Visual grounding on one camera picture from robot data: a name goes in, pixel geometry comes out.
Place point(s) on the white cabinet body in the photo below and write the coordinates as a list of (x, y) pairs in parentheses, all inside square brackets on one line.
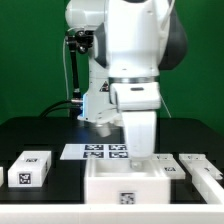
[(108, 181)]

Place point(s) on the white block at left edge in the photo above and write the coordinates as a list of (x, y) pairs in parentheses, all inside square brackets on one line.
[(1, 176)]

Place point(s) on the white L-shaped corner fence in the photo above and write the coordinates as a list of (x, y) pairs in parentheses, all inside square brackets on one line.
[(205, 182)]

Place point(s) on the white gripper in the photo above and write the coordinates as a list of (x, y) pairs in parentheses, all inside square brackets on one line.
[(140, 135)]

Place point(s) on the white box with marker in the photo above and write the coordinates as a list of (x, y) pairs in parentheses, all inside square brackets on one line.
[(30, 169)]

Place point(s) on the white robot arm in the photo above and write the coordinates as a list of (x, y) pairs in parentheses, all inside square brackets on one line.
[(128, 43)]

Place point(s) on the white base marker plate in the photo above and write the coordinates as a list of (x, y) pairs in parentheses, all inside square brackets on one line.
[(100, 151)]

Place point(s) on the white door panel with marker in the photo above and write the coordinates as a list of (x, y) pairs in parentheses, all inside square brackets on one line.
[(170, 166)]

